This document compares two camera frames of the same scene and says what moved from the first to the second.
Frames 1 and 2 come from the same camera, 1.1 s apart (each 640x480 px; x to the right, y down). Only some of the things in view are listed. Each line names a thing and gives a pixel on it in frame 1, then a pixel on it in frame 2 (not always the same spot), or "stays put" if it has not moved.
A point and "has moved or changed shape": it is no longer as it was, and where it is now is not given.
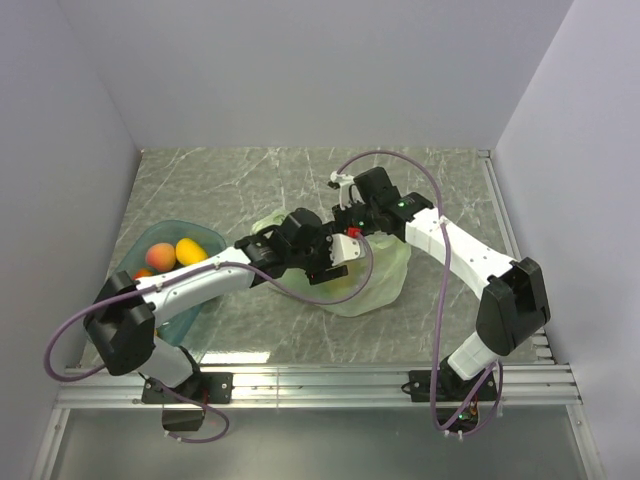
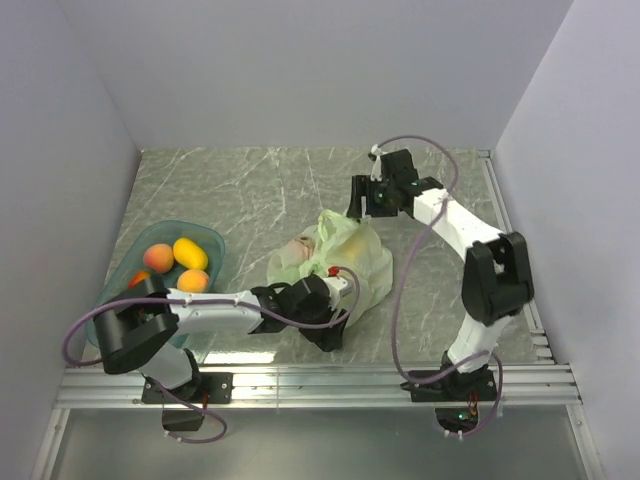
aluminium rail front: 525,384 stays put
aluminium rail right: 539,338 stays put
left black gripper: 325,271 to 327,338
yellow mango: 188,252 stays put
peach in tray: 161,256 stays put
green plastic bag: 371,284 has moved or changed shape
